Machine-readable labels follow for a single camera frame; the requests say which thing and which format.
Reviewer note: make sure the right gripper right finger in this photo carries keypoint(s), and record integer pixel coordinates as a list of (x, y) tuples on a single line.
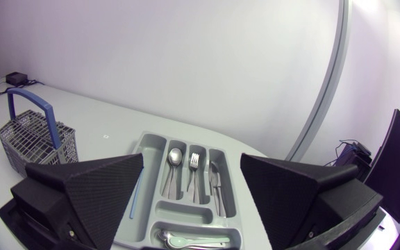
[(287, 198)]

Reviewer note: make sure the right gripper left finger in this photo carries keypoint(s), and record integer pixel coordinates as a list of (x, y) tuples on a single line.
[(92, 194)]

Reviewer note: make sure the grey cutlery basket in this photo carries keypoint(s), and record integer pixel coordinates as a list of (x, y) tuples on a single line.
[(30, 137)]

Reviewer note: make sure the grey cutlery tray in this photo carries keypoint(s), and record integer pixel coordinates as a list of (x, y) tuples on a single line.
[(182, 212)]

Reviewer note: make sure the blue plastic stick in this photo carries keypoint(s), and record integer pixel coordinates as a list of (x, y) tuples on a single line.
[(136, 194)]

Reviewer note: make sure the steel knife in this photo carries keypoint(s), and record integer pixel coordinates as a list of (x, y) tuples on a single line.
[(214, 175), (221, 201)]

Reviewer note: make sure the small steel spoon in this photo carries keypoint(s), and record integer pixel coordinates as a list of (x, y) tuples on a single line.
[(163, 236)]

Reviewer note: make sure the steel fork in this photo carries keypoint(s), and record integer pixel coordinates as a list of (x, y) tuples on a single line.
[(196, 191), (194, 160)]

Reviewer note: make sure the pale plastic spoon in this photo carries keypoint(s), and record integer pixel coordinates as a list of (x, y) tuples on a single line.
[(200, 240)]

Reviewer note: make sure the dark screen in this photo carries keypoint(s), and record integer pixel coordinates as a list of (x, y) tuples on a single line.
[(396, 166)]

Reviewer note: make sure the black power brick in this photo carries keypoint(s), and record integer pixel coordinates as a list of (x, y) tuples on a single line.
[(16, 78)]

